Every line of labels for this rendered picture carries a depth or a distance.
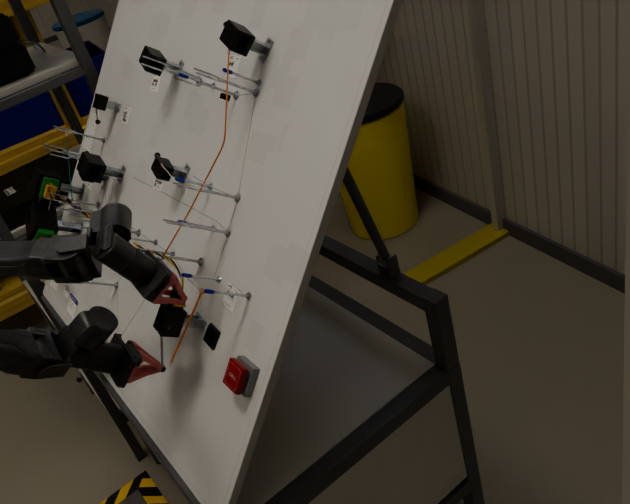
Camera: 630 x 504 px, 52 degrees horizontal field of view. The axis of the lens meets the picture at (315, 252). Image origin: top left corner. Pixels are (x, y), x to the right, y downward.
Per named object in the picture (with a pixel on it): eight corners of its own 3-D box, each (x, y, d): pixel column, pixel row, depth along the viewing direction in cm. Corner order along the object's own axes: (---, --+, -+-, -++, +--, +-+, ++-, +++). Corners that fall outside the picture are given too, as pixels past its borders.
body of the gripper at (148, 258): (154, 253, 127) (126, 234, 122) (174, 276, 119) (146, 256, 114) (131, 279, 126) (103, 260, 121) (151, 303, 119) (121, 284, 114)
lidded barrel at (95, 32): (122, 67, 786) (97, 6, 747) (135, 76, 740) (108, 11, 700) (76, 85, 770) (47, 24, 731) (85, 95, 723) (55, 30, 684)
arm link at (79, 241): (72, 285, 118) (53, 253, 112) (77, 239, 126) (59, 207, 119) (137, 272, 119) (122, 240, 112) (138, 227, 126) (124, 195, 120)
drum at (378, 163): (441, 220, 342) (420, 95, 304) (367, 255, 333) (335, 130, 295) (400, 190, 379) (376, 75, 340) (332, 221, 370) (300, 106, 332)
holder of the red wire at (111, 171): (114, 150, 179) (75, 140, 172) (129, 171, 170) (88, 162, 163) (108, 166, 181) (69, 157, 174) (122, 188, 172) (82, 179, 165)
